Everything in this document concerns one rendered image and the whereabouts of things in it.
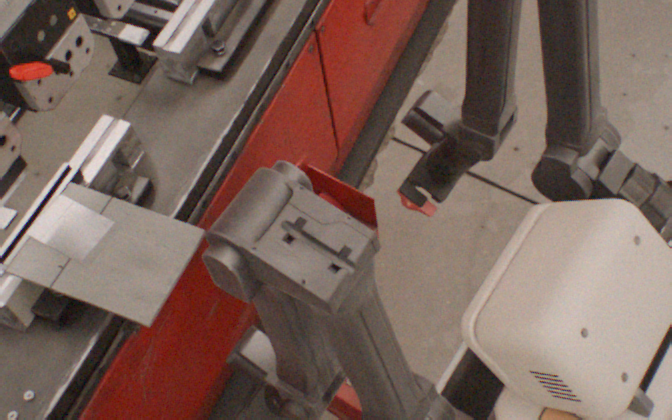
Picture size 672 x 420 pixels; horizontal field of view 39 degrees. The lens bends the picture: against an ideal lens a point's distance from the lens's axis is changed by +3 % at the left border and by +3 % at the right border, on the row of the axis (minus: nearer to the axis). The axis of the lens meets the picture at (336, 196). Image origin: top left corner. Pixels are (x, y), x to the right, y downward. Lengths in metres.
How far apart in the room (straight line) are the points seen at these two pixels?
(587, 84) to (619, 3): 2.04
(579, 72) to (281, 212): 0.45
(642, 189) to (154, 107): 0.99
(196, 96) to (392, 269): 0.94
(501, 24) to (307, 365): 0.44
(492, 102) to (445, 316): 1.35
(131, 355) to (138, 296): 0.28
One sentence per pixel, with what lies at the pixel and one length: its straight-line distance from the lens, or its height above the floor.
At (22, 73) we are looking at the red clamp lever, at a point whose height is 1.31.
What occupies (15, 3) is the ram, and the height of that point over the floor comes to 1.36.
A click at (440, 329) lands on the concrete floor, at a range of 2.49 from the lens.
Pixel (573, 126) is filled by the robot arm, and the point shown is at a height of 1.33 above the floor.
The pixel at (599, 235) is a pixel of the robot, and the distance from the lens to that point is 1.03.
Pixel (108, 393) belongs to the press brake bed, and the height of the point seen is 0.73.
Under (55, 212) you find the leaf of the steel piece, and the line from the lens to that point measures 1.62.
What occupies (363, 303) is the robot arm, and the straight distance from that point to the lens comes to 0.81.
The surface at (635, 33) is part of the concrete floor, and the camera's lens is 3.08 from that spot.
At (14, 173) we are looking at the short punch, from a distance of 1.55.
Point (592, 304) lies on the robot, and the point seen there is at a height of 1.38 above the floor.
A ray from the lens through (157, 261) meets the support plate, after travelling 1.52.
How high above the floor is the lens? 2.27
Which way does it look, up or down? 57 degrees down
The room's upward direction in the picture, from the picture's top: 12 degrees counter-clockwise
